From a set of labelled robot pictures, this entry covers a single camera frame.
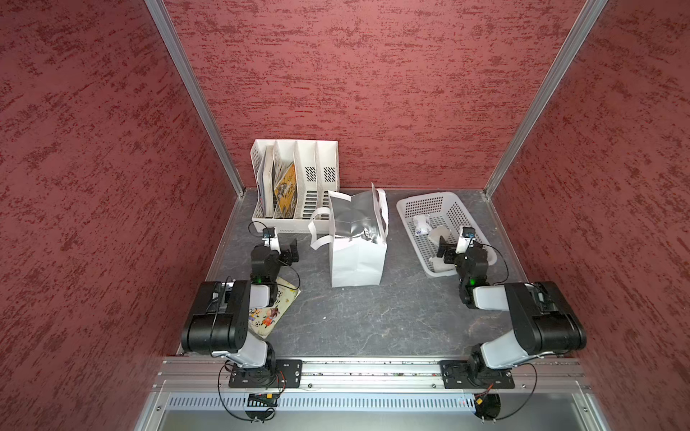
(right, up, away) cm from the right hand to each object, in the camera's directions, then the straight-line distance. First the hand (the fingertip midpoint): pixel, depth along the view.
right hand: (452, 240), depth 93 cm
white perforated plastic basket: (+3, +11, +17) cm, 20 cm away
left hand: (-61, -1, 0) cm, 61 cm away
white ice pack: (-8, +5, +13) cm, 16 cm away
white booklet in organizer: (-68, +22, +1) cm, 71 cm away
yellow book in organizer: (-61, +17, +5) cm, 64 cm away
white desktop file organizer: (-51, +30, +16) cm, 61 cm away
